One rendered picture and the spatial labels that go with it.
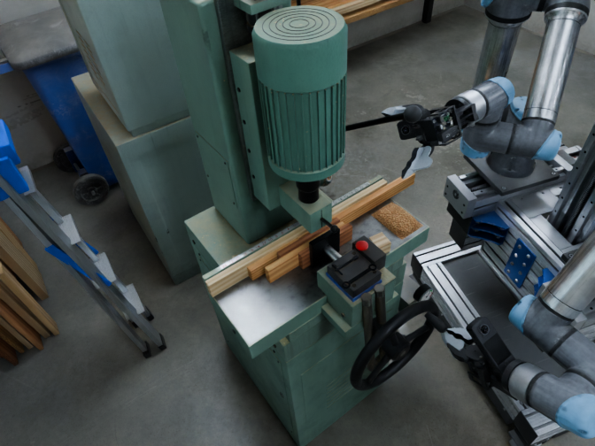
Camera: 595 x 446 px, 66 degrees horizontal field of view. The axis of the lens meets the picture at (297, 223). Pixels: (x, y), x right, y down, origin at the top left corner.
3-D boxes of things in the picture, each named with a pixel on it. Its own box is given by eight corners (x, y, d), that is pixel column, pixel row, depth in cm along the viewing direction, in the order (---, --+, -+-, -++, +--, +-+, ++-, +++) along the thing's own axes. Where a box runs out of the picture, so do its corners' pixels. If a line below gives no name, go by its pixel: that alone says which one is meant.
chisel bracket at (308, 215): (311, 238, 116) (310, 215, 110) (280, 208, 124) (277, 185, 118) (334, 225, 119) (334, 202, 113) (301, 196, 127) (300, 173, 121)
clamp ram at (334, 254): (328, 282, 116) (327, 260, 109) (310, 264, 120) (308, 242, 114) (354, 265, 119) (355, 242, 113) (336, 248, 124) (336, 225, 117)
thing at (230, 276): (212, 297, 115) (208, 286, 112) (208, 292, 117) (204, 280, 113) (386, 194, 138) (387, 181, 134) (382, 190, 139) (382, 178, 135)
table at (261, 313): (273, 390, 104) (270, 379, 100) (209, 302, 122) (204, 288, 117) (453, 260, 126) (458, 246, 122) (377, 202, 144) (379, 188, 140)
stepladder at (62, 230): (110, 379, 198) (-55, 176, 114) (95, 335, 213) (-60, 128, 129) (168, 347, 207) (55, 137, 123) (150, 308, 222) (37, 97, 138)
